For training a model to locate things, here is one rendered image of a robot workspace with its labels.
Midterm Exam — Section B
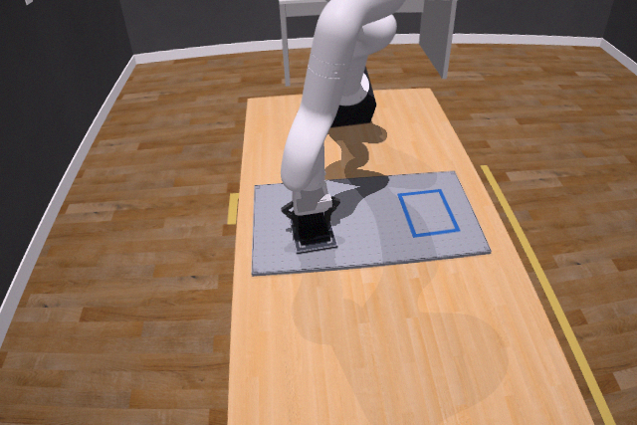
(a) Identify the blue tape outline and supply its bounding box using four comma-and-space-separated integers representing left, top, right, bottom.
397, 189, 460, 238

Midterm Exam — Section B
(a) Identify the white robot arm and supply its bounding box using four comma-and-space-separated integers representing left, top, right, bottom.
281, 0, 405, 213

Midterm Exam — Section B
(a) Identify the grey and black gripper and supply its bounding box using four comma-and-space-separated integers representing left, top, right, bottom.
281, 180, 340, 231

